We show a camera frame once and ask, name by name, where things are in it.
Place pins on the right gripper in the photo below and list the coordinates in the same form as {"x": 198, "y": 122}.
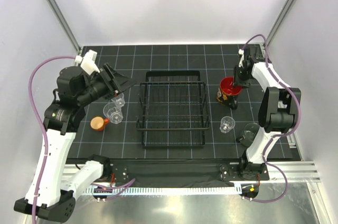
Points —
{"x": 236, "y": 81}

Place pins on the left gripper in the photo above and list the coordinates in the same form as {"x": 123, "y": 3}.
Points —
{"x": 118, "y": 83}

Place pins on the black red skull mug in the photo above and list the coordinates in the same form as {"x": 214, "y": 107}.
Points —
{"x": 228, "y": 93}

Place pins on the small orange cup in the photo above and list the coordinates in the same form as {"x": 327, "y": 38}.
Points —
{"x": 98, "y": 123}

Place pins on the grey green mug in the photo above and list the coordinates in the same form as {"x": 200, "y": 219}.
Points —
{"x": 248, "y": 134}

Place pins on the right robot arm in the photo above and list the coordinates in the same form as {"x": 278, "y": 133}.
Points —
{"x": 278, "y": 114}

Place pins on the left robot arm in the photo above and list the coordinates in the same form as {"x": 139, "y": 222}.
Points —
{"x": 48, "y": 197}

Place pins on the small clear plastic cup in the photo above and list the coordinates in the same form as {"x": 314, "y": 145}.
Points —
{"x": 119, "y": 99}

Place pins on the large clear plastic cup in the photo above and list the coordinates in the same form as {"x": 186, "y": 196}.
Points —
{"x": 112, "y": 111}

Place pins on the black grid mat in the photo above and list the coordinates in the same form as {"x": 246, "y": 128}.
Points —
{"x": 213, "y": 61}

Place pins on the clear cup right side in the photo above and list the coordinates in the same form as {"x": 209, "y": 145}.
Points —
{"x": 227, "y": 124}

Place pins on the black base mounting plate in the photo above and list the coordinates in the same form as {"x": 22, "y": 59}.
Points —
{"x": 181, "y": 173}

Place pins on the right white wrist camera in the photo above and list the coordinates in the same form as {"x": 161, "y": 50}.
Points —
{"x": 241, "y": 54}

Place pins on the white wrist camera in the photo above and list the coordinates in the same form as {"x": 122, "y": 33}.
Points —
{"x": 241, "y": 54}
{"x": 87, "y": 63}

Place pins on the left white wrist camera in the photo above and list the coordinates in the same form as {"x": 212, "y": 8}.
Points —
{"x": 87, "y": 63}

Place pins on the black wire dish rack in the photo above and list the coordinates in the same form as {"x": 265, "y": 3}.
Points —
{"x": 174, "y": 110}

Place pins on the left aluminium frame post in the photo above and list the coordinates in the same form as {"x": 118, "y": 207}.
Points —
{"x": 64, "y": 24}

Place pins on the aluminium frame post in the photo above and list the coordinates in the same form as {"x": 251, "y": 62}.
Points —
{"x": 285, "y": 10}
{"x": 64, "y": 24}

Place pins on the white slotted cable duct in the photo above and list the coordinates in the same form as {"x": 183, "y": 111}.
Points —
{"x": 133, "y": 191}

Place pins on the right aluminium frame post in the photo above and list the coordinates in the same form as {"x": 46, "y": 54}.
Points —
{"x": 285, "y": 10}

